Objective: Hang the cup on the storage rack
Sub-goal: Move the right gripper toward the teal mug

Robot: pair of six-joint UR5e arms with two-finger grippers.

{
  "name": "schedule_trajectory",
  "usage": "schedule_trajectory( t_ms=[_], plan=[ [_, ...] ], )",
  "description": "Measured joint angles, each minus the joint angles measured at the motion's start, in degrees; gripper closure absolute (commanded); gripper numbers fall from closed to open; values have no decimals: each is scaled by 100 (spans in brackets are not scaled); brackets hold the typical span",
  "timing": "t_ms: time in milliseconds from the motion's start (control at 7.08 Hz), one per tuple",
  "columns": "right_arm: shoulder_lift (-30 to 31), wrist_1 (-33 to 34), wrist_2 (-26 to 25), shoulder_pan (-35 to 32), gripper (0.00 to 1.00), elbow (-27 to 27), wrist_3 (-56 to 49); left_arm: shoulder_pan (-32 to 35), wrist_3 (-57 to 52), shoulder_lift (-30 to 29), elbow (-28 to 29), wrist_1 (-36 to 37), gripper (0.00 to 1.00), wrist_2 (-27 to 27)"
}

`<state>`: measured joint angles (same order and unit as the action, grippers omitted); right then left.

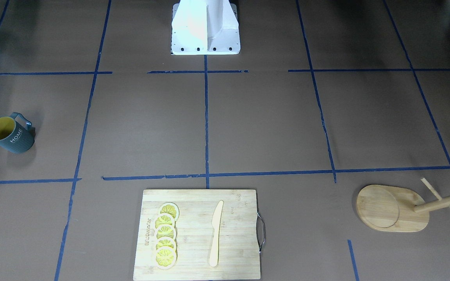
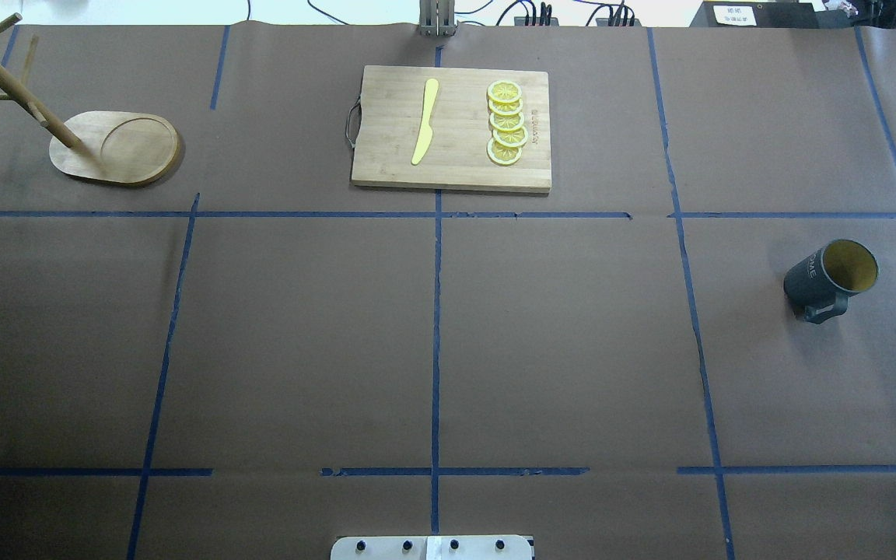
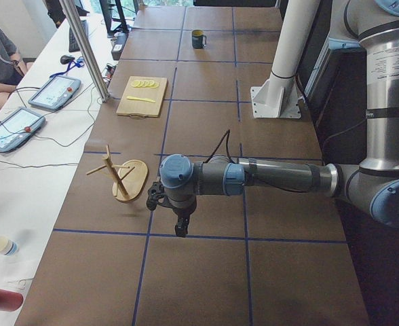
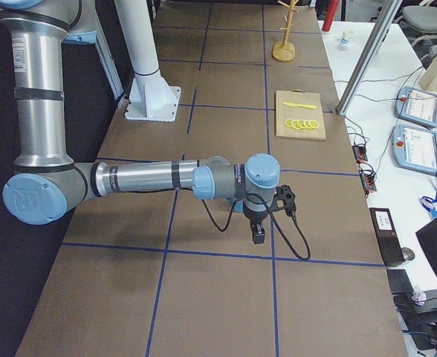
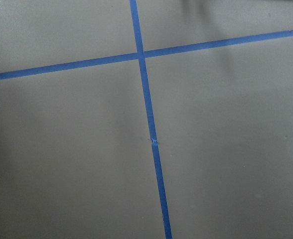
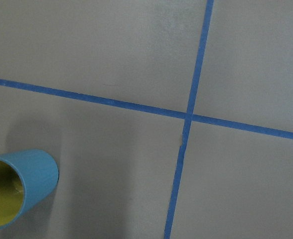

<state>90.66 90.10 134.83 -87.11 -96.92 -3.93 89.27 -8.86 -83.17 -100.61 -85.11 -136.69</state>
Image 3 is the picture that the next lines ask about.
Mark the dark teal mug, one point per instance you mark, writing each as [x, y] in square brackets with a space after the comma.
[198, 39]

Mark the wooden cup storage rack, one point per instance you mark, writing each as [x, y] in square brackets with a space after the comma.
[128, 178]

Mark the paper cup blue white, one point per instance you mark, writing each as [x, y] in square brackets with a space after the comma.
[7, 246]

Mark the bamboo cutting board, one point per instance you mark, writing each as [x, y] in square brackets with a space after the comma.
[139, 108]

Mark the white pillar with base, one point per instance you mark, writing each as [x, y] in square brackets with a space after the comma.
[269, 100]

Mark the teach pendant upper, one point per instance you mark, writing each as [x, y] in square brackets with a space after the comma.
[55, 93]

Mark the teach pendant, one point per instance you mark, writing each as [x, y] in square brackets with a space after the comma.
[18, 128]
[55, 93]

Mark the teach pendant lower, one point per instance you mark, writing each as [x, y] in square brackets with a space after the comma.
[18, 128]

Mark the black power box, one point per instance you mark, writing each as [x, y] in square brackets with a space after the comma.
[118, 44]

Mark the red bottle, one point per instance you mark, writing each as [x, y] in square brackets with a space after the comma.
[10, 301]

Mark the black computer mouse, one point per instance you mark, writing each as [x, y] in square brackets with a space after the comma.
[65, 59]

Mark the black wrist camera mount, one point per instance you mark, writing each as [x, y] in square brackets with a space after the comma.
[157, 196]

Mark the aluminium frame post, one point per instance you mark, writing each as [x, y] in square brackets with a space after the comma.
[72, 16]

